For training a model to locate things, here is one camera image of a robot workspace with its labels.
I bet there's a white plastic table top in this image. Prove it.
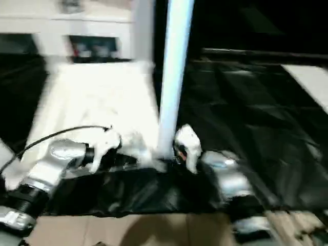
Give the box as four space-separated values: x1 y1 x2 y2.
5 60 170 190

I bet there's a white plastic table leg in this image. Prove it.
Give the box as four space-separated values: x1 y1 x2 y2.
133 0 154 65
0 139 18 190
157 0 194 161
35 30 62 77

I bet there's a black glossy mat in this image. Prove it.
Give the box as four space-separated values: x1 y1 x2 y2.
0 51 328 218

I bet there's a white glass-door cabinet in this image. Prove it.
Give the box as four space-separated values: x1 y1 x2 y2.
0 0 134 62

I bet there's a white sideboard surface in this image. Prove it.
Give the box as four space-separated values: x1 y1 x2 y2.
281 64 328 113

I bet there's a black bundle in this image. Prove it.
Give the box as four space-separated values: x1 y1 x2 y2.
61 0 83 12

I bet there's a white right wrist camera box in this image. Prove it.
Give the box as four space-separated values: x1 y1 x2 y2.
175 124 202 174

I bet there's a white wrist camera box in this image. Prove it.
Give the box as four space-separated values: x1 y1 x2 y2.
175 124 202 174
91 127 122 171

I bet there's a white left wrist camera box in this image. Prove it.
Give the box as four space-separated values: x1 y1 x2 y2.
91 127 122 171

